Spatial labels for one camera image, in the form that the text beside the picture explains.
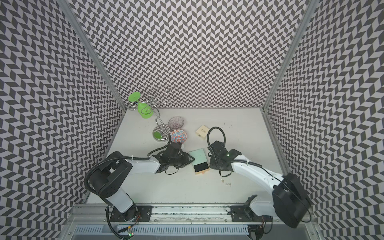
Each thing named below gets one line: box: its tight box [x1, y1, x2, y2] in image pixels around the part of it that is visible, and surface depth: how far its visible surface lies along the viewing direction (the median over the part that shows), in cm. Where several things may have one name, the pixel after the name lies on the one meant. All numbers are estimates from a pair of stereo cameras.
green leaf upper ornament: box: [128, 91, 141, 103], surface depth 84 cm
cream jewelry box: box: [195, 125, 210, 138], surface depth 104 cm
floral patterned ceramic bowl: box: [170, 129, 188, 144], surface depth 103 cm
